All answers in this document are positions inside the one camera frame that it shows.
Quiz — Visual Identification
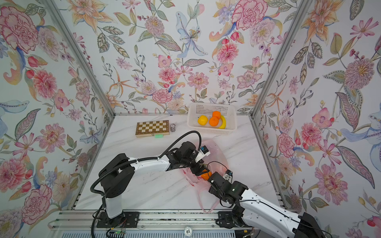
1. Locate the orange fruit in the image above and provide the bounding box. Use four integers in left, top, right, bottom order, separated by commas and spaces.
209, 117, 219, 127
212, 111, 221, 120
200, 170, 212, 181

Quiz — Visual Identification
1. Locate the pink plastic bag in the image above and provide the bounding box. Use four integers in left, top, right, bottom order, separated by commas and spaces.
182, 139, 229, 213

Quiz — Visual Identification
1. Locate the yellow lemon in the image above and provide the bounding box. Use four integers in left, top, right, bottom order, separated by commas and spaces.
197, 115, 208, 126

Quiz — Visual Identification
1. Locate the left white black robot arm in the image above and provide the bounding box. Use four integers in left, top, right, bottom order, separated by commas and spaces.
90, 141, 210, 219

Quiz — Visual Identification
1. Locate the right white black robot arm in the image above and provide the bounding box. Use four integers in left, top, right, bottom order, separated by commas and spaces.
208, 172, 325, 238

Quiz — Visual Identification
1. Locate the small metal can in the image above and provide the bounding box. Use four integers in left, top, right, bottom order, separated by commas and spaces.
170, 124, 176, 132

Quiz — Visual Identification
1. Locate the white plastic basket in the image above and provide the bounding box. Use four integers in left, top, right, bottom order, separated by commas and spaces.
187, 103, 237, 135

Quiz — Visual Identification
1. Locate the yellow banana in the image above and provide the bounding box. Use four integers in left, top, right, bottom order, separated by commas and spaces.
219, 115, 227, 129

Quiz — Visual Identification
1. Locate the wooden chessboard box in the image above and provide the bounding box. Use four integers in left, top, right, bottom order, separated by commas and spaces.
136, 120, 170, 137

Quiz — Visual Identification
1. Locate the round white numbered tag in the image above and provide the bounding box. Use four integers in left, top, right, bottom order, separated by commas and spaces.
184, 227, 193, 237

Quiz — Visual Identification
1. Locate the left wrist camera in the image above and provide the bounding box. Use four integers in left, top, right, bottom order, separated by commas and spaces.
195, 146, 210, 163

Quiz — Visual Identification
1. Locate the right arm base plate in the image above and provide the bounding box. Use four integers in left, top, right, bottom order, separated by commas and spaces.
215, 211, 250, 229

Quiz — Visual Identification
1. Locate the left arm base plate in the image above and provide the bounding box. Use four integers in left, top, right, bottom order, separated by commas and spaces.
96, 212, 140, 229

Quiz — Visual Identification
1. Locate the aluminium front rail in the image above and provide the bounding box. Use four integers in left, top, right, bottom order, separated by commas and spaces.
47, 209, 304, 231

